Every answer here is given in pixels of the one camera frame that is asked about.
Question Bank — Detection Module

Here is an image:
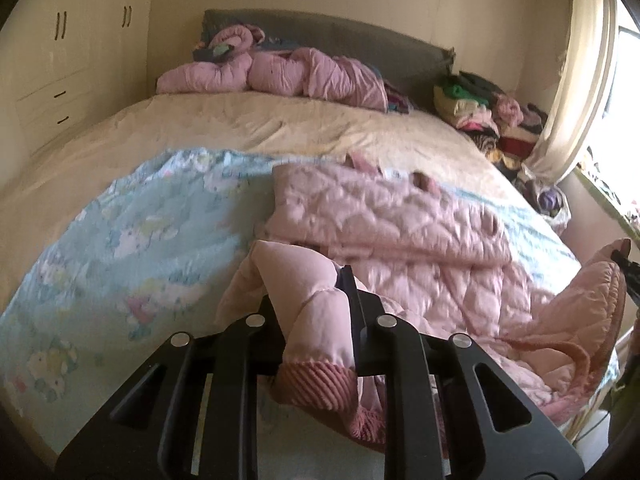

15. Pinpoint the light pink quilted jacket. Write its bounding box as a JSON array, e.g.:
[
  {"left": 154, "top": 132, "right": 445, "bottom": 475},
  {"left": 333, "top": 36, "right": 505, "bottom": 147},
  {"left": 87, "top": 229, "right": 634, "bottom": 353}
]
[{"left": 216, "top": 162, "right": 626, "bottom": 448}]

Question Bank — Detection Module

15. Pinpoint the pile of assorted clothes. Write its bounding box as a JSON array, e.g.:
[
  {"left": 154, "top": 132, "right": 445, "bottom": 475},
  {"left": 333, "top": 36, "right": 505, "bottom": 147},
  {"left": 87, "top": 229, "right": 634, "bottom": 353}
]
[{"left": 433, "top": 72, "right": 572, "bottom": 234}]

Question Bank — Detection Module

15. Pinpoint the beige bed cover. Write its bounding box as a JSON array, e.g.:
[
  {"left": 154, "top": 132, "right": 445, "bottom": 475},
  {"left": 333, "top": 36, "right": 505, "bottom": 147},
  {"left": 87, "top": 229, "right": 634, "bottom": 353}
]
[{"left": 1, "top": 92, "right": 525, "bottom": 304}]

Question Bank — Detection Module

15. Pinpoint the cream curtain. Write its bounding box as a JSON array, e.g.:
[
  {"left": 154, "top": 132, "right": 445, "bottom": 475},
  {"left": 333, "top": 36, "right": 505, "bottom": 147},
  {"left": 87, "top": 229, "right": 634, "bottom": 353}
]
[{"left": 524, "top": 0, "right": 617, "bottom": 184}]

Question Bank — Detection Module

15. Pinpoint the blue cartoon cat quilt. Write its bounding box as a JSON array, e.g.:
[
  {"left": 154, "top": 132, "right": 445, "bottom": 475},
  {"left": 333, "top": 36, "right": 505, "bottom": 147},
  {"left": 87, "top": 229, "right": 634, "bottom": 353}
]
[{"left": 1, "top": 148, "right": 579, "bottom": 479}]

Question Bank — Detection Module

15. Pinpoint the grey upholstered headboard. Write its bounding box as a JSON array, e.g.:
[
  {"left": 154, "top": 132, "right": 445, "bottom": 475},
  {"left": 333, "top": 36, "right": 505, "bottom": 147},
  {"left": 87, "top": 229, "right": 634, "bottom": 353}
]
[{"left": 201, "top": 9, "right": 456, "bottom": 113}]

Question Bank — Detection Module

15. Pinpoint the crumpled pink puffer coat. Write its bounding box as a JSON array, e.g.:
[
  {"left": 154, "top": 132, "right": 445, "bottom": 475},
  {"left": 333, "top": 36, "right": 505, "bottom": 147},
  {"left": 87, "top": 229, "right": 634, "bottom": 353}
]
[{"left": 155, "top": 24, "right": 388, "bottom": 112}]

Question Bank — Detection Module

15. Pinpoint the cream wardrobe with drawers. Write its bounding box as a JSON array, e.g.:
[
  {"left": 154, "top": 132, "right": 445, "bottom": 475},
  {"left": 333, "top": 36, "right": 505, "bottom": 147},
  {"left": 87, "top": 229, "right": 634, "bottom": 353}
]
[{"left": 0, "top": 0, "right": 162, "bottom": 162}]

